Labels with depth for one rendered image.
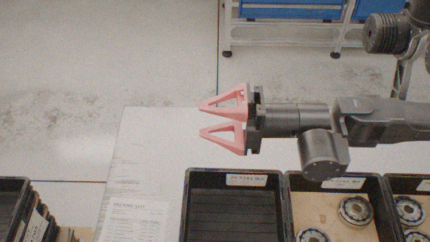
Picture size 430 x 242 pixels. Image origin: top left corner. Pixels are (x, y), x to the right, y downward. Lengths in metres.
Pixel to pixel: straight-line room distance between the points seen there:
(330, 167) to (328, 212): 0.71
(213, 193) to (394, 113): 0.75
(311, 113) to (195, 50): 2.51
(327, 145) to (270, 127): 0.09
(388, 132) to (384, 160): 0.98
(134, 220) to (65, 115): 1.50
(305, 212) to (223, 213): 0.25
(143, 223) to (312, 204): 0.56
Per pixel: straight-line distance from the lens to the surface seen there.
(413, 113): 0.68
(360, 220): 1.27
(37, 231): 1.86
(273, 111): 0.61
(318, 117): 0.62
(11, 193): 1.87
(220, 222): 1.23
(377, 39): 1.83
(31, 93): 3.01
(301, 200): 1.29
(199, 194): 1.27
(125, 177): 1.50
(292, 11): 2.88
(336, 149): 0.60
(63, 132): 2.67
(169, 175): 1.48
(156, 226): 1.38
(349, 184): 1.30
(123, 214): 1.42
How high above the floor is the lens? 1.93
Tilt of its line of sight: 50 degrees down
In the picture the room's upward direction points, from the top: straight up
